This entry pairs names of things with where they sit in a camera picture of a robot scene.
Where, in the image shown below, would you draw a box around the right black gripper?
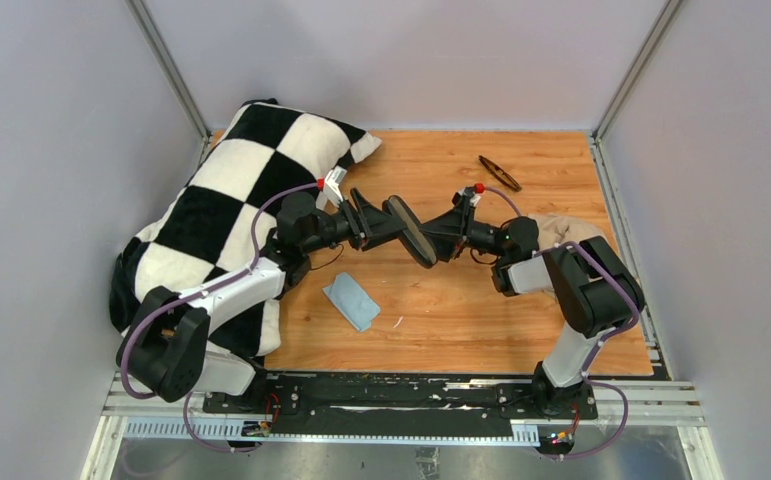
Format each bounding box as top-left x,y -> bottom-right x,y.
412,196 -> 511,263

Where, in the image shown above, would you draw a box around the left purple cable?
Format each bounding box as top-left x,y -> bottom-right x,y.
117,177 -> 327,401

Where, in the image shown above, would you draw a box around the right aluminium frame post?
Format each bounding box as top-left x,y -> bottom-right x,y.
593,0 -> 684,140

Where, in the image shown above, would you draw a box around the left aluminium frame post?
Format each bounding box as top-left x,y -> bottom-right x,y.
125,0 -> 211,144

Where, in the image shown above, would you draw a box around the black white checkered pillow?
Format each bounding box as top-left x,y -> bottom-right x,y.
109,98 -> 382,333

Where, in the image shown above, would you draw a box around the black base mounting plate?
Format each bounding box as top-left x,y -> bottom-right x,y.
197,372 -> 598,439

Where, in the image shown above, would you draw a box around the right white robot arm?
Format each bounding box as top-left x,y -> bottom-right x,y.
420,185 -> 645,418

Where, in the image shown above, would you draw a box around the light blue cleaning cloth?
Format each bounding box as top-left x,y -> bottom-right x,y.
323,273 -> 381,333

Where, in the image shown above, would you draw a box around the black glasses case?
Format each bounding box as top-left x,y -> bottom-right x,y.
383,195 -> 438,269

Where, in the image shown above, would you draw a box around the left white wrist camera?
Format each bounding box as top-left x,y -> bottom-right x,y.
320,166 -> 347,207

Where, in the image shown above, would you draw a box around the purple cable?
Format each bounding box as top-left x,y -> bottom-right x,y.
474,183 -> 643,462
117,177 -> 327,401

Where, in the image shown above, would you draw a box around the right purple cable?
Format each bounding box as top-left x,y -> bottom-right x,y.
474,183 -> 643,462

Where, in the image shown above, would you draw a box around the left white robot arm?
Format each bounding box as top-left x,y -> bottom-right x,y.
117,184 -> 409,413

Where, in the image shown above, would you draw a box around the aluminium frame post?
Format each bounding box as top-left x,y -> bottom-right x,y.
593,0 -> 684,140
125,0 -> 211,144

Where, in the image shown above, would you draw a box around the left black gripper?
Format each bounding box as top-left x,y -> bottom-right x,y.
301,189 -> 407,256

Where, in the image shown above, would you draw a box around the beige crumpled cloth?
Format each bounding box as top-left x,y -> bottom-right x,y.
530,214 -> 609,255

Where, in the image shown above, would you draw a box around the dark folded sunglasses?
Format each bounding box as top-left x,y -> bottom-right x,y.
478,155 -> 522,192

